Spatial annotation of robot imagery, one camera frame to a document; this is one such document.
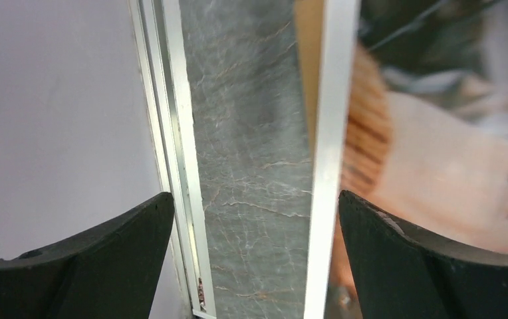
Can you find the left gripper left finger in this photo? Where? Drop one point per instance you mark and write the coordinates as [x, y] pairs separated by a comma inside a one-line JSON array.
[[108, 271]]

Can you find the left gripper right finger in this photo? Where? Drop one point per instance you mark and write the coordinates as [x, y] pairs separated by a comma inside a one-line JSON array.
[[404, 271]]

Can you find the printed photo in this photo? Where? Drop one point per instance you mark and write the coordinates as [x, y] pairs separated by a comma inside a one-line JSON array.
[[413, 118]]

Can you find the brown cardboard backing board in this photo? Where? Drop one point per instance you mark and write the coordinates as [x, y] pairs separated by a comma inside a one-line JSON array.
[[308, 23]]

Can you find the aluminium rail frame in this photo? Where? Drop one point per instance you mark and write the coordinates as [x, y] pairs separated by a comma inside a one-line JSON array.
[[163, 65]]

